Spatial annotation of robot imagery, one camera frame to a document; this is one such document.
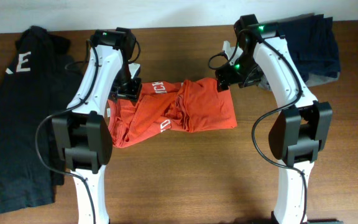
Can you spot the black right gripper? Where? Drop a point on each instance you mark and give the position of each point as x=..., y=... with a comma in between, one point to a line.
x=226, y=76

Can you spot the black t-shirt white letters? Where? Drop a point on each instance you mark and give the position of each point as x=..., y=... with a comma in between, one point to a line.
x=35, y=85

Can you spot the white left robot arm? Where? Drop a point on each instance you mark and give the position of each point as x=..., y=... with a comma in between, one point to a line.
x=81, y=132

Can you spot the red soccer t-shirt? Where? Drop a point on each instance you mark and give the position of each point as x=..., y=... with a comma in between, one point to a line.
x=186, y=106

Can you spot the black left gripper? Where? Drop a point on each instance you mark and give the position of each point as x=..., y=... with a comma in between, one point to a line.
x=133, y=93

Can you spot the folded navy blue garment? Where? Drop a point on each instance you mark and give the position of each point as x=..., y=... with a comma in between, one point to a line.
x=312, y=45

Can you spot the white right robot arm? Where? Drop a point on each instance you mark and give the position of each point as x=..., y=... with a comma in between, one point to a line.
x=291, y=136

